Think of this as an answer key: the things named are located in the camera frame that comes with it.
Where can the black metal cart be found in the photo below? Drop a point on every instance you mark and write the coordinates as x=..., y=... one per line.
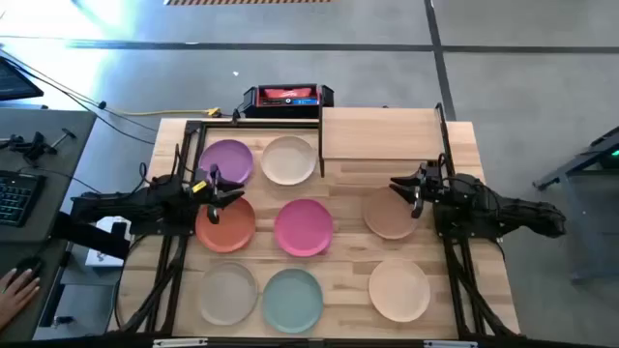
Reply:
x=580, y=162

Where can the black clamp tool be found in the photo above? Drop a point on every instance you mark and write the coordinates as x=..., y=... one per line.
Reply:
x=31, y=147

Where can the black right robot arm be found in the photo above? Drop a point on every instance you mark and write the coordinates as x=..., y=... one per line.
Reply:
x=508, y=212

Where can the white box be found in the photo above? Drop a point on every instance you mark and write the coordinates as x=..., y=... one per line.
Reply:
x=109, y=224

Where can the cream white plate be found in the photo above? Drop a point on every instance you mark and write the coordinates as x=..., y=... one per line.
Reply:
x=288, y=160

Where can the person's hand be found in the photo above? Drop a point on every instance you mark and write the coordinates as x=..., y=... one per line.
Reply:
x=17, y=297

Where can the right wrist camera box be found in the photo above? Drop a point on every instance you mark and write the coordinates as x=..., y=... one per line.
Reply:
x=430, y=170

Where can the pink plate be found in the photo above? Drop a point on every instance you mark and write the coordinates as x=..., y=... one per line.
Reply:
x=303, y=227

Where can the black keyboard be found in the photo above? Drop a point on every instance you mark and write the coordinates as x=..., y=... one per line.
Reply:
x=19, y=198

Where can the black computer monitor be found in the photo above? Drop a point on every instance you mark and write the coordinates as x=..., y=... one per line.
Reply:
x=14, y=82

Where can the wooden shelf with black legs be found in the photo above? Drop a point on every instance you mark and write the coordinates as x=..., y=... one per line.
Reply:
x=382, y=133

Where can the black angled beam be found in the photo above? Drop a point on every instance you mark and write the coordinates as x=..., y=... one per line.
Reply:
x=87, y=236

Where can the peach beige plate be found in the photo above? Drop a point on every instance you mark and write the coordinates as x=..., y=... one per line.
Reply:
x=399, y=290

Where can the brown plate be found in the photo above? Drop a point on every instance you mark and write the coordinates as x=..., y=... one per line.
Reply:
x=387, y=217

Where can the purple plate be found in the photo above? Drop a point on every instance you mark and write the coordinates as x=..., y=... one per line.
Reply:
x=231, y=155

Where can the grey side desk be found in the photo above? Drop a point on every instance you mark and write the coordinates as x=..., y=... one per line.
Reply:
x=72, y=145

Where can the red and black power unit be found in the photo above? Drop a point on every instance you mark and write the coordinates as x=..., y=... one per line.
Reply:
x=287, y=99

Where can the silver metal bracket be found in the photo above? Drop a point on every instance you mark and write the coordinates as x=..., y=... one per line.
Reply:
x=180, y=343
x=450, y=344

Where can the grey plate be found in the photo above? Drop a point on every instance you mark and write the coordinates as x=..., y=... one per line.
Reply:
x=227, y=294

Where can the black computer mouse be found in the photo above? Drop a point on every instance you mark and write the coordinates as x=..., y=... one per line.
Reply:
x=30, y=263

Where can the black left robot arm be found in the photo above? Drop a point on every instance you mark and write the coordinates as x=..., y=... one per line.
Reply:
x=126, y=205

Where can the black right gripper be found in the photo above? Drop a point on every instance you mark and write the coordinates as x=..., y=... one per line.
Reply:
x=430, y=189

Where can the orange plate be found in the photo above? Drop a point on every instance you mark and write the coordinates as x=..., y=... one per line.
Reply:
x=227, y=234

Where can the teal plate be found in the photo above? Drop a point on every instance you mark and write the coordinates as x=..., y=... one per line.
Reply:
x=292, y=300

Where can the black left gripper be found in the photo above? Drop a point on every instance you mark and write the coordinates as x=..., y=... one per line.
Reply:
x=213, y=198

